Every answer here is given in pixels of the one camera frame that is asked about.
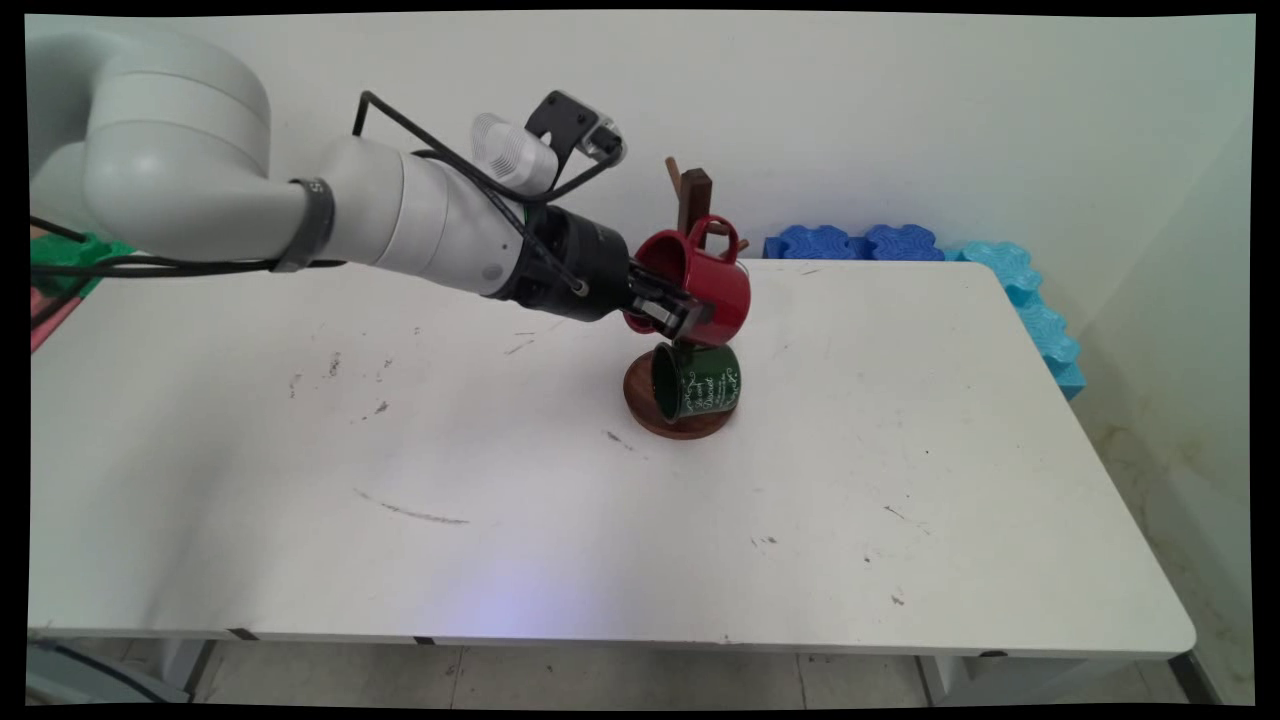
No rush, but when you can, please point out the green enamel mug white print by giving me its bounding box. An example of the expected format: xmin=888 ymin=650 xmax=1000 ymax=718
xmin=650 ymin=340 xmax=743 ymax=424

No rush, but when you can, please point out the red enamel mug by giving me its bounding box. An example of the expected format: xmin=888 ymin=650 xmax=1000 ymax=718
xmin=622 ymin=215 xmax=752 ymax=349

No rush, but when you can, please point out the dark wooden mug tree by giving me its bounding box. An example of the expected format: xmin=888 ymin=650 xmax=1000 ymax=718
xmin=623 ymin=157 xmax=749 ymax=441

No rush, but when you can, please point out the dark blue foam mat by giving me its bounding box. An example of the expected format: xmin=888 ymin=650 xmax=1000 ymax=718
xmin=763 ymin=224 xmax=865 ymax=261
xmin=864 ymin=224 xmax=947 ymax=263

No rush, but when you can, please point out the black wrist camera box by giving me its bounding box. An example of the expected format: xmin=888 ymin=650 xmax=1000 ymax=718
xmin=524 ymin=90 xmax=629 ymax=173

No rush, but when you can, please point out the green foam mat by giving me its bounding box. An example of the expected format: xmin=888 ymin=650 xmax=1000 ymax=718
xmin=30 ymin=232 xmax=137 ymax=299

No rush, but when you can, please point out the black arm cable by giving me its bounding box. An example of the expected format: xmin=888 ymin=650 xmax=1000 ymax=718
xmin=352 ymin=90 xmax=627 ymax=297

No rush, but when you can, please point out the light blue foam mat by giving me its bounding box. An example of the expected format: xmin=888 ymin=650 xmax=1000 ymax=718
xmin=945 ymin=240 xmax=1088 ymax=402

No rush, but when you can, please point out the white ribbed sensor housing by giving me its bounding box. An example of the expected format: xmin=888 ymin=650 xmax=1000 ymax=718
xmin=470 ymin=112 xmax=559 ymax=198

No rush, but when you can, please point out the black background cable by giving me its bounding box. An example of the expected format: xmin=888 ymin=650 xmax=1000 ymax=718
xmin=30 ymin=215 xmax=347 ymax=331

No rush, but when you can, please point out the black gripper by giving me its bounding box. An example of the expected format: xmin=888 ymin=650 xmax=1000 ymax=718
xmin=497 ymin=205 xmax=717 ymax=347

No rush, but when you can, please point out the red foam mat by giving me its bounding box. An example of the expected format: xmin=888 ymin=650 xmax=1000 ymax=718
xmin=30 ymin=285 xmax=82 ymax=353

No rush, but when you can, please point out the white table leg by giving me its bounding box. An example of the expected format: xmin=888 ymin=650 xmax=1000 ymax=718
xmin=158 ymin=638 xmax=217 ymax=703
xmin=917 ymin=655 xmax=1013 ymax=707

